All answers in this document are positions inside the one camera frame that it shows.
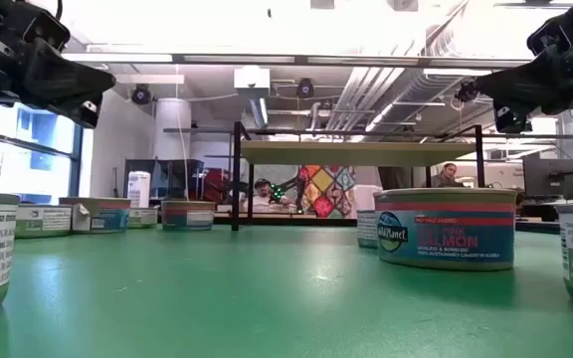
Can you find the person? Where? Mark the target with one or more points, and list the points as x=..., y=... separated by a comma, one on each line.
x=446, y=174
x=263, y=191

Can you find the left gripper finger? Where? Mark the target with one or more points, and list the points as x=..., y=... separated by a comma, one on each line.
x=62, y=79
x=90, y=118

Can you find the long ceiling light bar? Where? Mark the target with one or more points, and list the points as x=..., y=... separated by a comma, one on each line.
x=237, y=58

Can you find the red fabric object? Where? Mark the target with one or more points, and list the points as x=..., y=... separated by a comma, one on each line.
x=214, y=184

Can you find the dark hanging cloth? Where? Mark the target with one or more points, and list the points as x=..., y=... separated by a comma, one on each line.
x=393, y=176

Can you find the black cabinet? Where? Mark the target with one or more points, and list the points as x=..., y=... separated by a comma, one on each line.
x=177, y=171

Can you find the black round ceiling device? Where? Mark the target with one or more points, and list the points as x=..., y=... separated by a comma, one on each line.
x=466, y=92
x=305, y=88
x=140, y=94

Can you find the white ceiling box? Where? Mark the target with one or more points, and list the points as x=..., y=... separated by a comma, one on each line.
x=251, y=79

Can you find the dark window frame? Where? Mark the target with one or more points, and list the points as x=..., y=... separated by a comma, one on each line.
x=75, y=164

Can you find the wooden shelf black metal legs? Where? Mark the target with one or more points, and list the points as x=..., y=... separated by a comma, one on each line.
x=356, y=153

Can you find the white round column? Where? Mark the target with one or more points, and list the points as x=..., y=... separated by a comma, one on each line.
x=172, y=129

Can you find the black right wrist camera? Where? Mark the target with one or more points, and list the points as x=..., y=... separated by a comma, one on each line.
x=555, y=30

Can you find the black metal table frame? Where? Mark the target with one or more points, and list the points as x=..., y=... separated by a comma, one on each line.
x=286, y=220

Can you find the colourful patchwork quilt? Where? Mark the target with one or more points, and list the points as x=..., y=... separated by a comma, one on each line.
x=324, y=191

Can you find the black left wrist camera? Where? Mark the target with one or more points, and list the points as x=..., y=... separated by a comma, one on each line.
x=48, y=27

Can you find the green table mat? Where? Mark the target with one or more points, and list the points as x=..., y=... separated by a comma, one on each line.
x=286, y=298

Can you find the black background monitor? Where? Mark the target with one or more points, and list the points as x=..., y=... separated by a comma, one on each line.
x=555, y=176

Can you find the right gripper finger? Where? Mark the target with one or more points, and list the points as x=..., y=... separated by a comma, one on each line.
x=515, y=89
x=513, y=123

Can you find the black background robot arm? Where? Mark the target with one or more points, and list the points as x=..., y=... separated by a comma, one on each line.
x=277, y=191

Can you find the salmon can blue red label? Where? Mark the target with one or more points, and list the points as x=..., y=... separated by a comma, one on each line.
x=110, y=219
x=445, y=233
x=187, y=216

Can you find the white cloth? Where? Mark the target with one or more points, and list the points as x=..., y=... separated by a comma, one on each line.
x=366, y=196

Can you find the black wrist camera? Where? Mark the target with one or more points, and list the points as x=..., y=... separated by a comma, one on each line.
x=48, y=27
x=555, y=30

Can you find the white cylinder appliance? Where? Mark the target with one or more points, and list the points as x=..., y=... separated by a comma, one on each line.
x=138, y=189

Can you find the ribbed silver ceiling duct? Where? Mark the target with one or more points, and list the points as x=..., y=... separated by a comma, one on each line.
x=416, y=92

